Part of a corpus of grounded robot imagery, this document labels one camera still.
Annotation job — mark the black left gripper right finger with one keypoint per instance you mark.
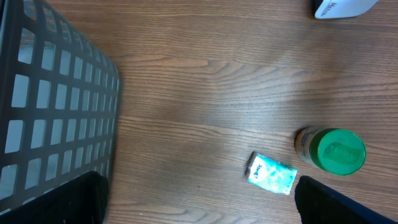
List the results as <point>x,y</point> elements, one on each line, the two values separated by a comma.
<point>320,204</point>

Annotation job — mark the green lid jar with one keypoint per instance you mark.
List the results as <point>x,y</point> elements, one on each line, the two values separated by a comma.
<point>337,151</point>

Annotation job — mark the grey plastic basket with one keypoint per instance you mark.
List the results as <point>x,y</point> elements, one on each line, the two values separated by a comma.
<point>60,98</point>

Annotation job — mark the teal tissue packet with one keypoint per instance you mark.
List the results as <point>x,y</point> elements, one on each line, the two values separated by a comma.
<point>269,174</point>

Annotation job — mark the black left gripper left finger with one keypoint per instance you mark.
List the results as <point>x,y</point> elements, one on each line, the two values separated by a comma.
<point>81,200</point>

